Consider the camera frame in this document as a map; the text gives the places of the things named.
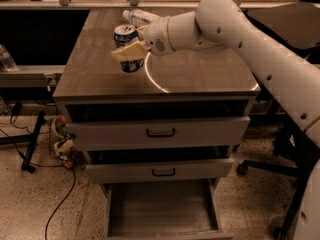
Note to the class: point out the clear plastic water bottle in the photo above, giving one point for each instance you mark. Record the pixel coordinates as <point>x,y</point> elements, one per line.
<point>139,17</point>

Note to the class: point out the top drawer with handle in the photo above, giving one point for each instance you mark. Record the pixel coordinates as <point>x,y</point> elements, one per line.
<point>156,134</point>

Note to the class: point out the open bottom drawer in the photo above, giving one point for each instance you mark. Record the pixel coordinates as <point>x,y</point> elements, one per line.
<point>167,210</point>

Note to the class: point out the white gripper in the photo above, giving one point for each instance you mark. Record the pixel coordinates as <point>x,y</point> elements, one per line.
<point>156,35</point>

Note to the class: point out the blue pepsi can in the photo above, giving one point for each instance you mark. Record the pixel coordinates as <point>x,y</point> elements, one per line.
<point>123,35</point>

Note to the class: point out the drawer with handle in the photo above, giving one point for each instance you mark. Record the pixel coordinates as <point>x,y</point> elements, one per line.
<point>156,134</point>
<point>159,171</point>

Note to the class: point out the middle drawer with handle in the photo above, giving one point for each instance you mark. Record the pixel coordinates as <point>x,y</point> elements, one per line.
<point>159,171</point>

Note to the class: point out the grey drawer cabinet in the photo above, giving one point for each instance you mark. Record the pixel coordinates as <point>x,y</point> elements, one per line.
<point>185,85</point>

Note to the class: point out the black stand leg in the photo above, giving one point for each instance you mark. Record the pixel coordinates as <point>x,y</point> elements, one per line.
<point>30,139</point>

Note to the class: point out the clear plastic cup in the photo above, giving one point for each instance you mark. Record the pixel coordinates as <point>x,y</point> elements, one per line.
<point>6,59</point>

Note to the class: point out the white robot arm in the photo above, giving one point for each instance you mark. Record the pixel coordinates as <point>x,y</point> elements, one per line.
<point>291,80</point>

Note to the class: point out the wire basket with items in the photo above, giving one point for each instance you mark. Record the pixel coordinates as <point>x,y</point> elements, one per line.
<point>63,147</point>

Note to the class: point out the black office chair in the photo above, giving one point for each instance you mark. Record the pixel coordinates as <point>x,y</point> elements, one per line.
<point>296,26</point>

